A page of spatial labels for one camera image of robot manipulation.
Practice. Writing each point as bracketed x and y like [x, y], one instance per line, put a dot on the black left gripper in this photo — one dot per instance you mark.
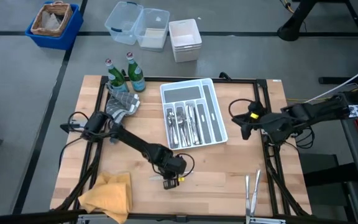
[172, 166]

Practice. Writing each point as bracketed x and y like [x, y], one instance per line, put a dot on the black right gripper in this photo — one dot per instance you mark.
[258, 121]

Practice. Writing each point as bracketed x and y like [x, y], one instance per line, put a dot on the white plastic cutlery tray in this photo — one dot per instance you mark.
[182, 93]

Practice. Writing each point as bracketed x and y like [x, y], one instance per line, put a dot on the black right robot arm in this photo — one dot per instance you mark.
[306, 113]

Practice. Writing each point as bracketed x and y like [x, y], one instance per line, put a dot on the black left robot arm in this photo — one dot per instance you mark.
[132, 141]

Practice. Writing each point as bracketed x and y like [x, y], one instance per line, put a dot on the yellow cloth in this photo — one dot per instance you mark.
[110, 196]

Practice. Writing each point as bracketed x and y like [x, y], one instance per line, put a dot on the white stacked storage bins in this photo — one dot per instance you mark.
[185, 53]

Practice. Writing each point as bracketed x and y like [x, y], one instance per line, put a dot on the grey checked dish towel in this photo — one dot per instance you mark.
[121, 104]

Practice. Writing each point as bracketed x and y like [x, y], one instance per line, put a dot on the green glass bottle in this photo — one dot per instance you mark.
[117, 79]
[136, 74]

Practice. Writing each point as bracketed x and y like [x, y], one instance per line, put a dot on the clear plastic bin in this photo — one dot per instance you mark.
[152, 34]

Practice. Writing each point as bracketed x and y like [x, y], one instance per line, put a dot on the blue plastic bin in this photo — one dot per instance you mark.
[57, 42]

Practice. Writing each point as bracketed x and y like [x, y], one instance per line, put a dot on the wicker basket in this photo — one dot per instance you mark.
[50, 34]

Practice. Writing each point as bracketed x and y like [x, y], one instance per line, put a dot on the crumpled clear plastic wrap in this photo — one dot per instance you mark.
[50, 21]

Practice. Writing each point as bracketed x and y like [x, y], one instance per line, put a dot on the black metal table frame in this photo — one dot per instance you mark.
[244, 81]

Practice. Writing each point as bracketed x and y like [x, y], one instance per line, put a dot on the silver metal bracket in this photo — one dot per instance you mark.
[85, 219]
[267, 221]

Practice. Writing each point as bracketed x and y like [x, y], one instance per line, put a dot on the black metal rig frame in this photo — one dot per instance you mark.
[337, 80]

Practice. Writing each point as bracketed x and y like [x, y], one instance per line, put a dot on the black pedestal stand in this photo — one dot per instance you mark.
[291, 29]

